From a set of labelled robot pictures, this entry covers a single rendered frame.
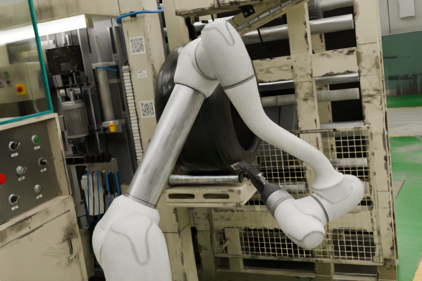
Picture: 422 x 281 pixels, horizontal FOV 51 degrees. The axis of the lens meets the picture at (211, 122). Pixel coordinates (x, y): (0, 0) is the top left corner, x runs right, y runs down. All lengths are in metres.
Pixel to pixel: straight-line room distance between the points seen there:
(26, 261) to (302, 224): 1.08
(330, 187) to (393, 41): 9.68
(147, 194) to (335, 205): 0.56
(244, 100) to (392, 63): 9.84
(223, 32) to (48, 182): 1.12
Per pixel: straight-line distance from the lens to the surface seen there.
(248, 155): 1.93
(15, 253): 1.86
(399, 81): 11.03
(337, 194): 1.40
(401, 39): 10.96
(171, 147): 1.32
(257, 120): 1.27
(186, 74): 1.34
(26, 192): 1.94
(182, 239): 2.19
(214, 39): 1.22
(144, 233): 1.12
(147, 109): 2.04
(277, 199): 1.43
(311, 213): 1.37
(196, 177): 1.92
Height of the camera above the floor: 1.41
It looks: 8 degrees down
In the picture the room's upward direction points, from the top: 8 degrees counter-clockwise
